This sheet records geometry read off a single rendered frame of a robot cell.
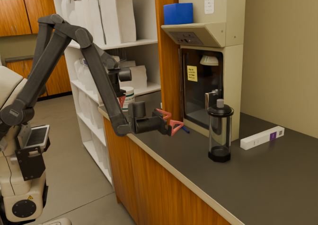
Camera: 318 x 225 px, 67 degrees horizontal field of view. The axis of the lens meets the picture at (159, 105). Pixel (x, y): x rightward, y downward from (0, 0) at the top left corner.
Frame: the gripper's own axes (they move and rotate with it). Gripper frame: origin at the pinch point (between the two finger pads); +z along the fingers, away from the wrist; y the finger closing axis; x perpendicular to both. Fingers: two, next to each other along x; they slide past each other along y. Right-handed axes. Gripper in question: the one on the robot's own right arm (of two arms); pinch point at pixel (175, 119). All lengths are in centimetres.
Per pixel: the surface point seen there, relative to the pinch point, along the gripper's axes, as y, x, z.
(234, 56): -2.7, -27.6, 25.5
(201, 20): 13.7, -40.9, 18.2
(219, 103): -11.9, -10.8, 12.2
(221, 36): -1.8, -36.0, 16.6
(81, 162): 167, 135, -6
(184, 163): -9.8, 17.0, 0.4
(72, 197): 110, 130, -28
